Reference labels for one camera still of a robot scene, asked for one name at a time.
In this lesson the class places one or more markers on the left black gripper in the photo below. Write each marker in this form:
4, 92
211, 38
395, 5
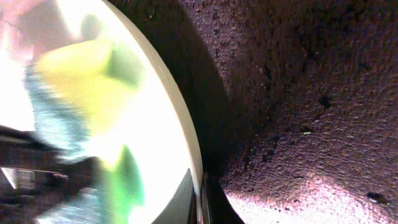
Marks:
39, 180

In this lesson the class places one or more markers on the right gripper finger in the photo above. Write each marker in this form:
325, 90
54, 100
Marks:
181, 208

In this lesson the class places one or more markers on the mint plate front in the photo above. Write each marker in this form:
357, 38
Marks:
161, 131

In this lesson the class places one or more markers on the green wet sponge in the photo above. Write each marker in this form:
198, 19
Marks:
81, 95

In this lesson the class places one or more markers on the round black tray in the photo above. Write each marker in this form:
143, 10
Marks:
294, 103

